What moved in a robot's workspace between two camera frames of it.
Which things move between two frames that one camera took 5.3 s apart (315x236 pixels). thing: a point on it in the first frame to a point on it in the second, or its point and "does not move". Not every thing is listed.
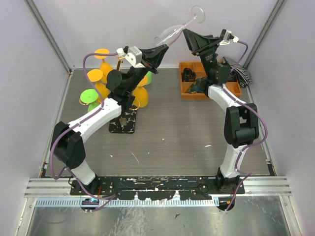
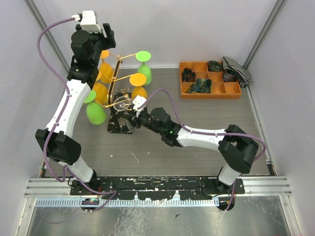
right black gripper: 201,44 to 136,120
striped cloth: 242,74 does not move
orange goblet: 105,68 does not move
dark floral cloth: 200,85 does not move
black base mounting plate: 162,187 does not move
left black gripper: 154,56 to 109,42
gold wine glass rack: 123,122 does not move
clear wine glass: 172,33 to 121,104
